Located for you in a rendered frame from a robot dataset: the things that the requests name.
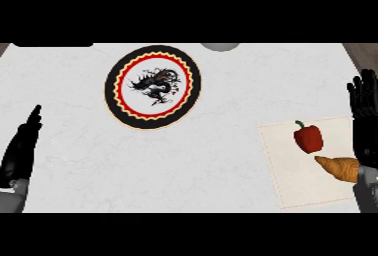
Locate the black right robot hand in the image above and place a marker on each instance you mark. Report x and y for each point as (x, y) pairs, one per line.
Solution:
(366, 116)

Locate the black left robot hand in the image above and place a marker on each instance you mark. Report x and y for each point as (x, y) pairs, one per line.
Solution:
(19, 150)

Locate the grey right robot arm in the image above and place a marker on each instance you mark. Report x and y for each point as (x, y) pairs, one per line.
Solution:
(366, 190)

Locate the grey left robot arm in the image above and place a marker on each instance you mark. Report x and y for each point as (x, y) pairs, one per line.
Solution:
(11, 198)

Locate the red bell pepper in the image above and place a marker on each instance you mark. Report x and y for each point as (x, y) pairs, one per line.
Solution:
(309, 138)

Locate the cream placemat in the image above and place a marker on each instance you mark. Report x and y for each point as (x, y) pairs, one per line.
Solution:
(300, 173)

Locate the dragon print plate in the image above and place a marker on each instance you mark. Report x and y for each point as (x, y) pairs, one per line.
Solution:
(152, 86)

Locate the golden croissant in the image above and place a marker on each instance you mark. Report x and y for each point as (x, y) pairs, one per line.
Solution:
(341, 167)

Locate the grey round object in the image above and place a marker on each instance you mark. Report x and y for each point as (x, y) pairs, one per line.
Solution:
(220, 46)

